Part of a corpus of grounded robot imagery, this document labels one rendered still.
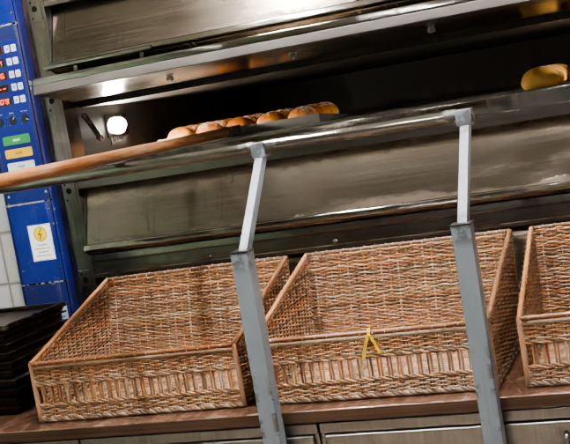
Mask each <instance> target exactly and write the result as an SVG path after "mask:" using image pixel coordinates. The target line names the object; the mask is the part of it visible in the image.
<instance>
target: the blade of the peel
mask: <svg viewBox="0 0 570 444"><path fill-rule="evenodd" d="M350 115H351V114H350ZM343 116H347V115H344V114H313V115H303V116H298V117H293V118H287V119H282V120H276V121H271V122H261V123H256V124H250V125H245V126H241V135H247V134H253V133H258V132H264V131H269V130H279V129H284V128H290V127H295V126H300V125H306V124H311V123H318V122H325V121H328V120H332V119H336V118H339V117H343ZM241 135H240V136H241Z"/></svg>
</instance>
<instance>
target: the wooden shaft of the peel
mask: <svg viewBox="0 0 570 444"><path fill-rule="evenodd" d="M229 136H230V130H229V129H228V128H222V129H215V130H210V131H205V132H201V133H196V134H192V135H187V136H183V137H176V138H171V139H167V140H162V141H158V142H153V143H149V144H141V145H137V146H132V147H128V148H123V149H119V150H114V151H110V152H103V153H98V154H93V155H89V156H84V157H80V158H75V159H67V160H64V161H59V162H55V163H50V164H46V165H41V166H33V167H28V168H25V169H20V170H16V171H11V172H7V173H2V174H0V189H4V188H8V187H12V186H16V185H19V184H24V183H28V182H31V181H38V180H43V179H47V178H50V177H55V176H58V175H63V174H69V173H74V172H77V171H82V170H86V169H89V168H94V167H100V166H105V165H108V164H113V163H116V162H120V161H124V160H128V159H135V158H139V157H143V156H147V155H152V154H155V153H159V152H166V151H170V150H174V149H178V148H182V147H186V146H190V145H194V144H201V143H205V142H209V141H213V140H217V139H221V138H225V137H229Z"/></svg>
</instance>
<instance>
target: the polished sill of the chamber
mask: <svg viewBox="0 0 570 444"><path fill-rule="evenodd" d="M567 101H570V84H569V85H558V86H553V87H547V88H542V89H536V90H531V91H526V92H515V93H510V94H504V95H499V96H493V97H488V98H483V99H477V100H466V101H461V102H456V103H450V104H445V105H439V106H434V107H424V108H418V109H412V110H407V111H402V112H396V113H391V114H385V115H376V116H369V117H364V118H359V119H353V120H348V121H342V122H333V123H327V124H321V125H315V126H310V127H305V128H299V129H289V130H284V131H279V132H272V133H267V134H262V135H256V136H251V137H241V138H235V139H229V140H224V141H218V142H213V143H208V144H198V145H192V146H187V147H182V148H178V149H174V150H170V151H166V152H159V153H155V154H152V155H147V156H143V157H139V158H135V159H128V160H124V161H120V162H116V163H113V164H117V163H122V162H128V161H133V160H139V159H149V158H155V157H160V156H166V155H172V154H177V153H183V152H192V151H198V150H204V149H210V148H215V147H220V146H226V145H232V144H242V143H247V142H253V141H258V140H264V139H270V138H275V137H285V136H291V135H297V134H302V133H308V132H313V131H318V130H329V129H334V128H340V127H345V126H352V125H357V124H362V123H368V122H378V121H384V120H389V119H395V118H400V117H405V116H412V115H422V114H427V113H432V112H438V111H444V110H449V109H455V108H460V107H473V109H474V114H475V116H478V115H488V114H493V113H499V112H505V111H510V110H516V109H522V108H527V107H538V106H543V105H550V104H555V103H560V102H567Z"/></svg>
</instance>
